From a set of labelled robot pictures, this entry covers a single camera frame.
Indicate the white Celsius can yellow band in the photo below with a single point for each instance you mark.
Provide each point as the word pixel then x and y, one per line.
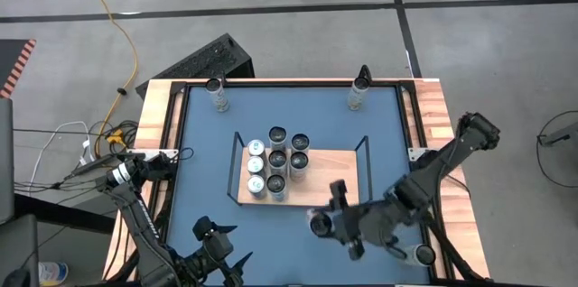
pixel 425 254

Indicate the white Celsius Peach Vibe can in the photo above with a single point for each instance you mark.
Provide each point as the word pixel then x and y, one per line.
pixel 300 141

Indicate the black power strip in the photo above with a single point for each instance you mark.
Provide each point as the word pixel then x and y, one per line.
pixel 90 169

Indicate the black floor beam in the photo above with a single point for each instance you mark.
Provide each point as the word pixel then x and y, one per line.
pixel 63 215

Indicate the grey cabinet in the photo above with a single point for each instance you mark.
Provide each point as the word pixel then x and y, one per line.
pixel 5 160

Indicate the wooden shelf with black frame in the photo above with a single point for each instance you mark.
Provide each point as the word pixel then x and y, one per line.
pixel 320 169

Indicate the blue silver Red Bull can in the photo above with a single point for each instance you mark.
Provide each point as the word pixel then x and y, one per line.
pixel 256 146
pixel 256 183
pixel 255 164

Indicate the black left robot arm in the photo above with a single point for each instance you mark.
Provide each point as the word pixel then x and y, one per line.
pixel 144 228

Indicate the white Celsius Arctic Vibe can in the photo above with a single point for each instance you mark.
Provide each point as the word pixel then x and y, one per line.
pixel 277 158
pixel 275 183
pixel 277 133

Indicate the black orange striped floor mat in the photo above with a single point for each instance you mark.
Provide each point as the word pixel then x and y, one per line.
pixel 11 61

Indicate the white blue yellow container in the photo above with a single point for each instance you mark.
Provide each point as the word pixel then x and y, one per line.
pixel 53 273

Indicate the black wheel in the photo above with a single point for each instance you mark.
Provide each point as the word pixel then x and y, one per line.
pixel 15 279

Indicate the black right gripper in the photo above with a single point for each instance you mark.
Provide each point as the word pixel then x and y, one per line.
pixel 366 226

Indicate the grey stand leg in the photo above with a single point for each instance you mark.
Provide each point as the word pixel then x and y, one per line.
pixel 562 136

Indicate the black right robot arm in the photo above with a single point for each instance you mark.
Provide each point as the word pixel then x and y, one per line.
pixel 442 165

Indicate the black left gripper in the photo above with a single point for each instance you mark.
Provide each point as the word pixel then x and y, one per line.
pixel 212 255

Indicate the blue table mat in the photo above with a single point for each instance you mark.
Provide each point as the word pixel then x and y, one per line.
pixel 280 255

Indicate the black pointed bracket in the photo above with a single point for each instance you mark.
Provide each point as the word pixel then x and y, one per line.
pixel 365 72

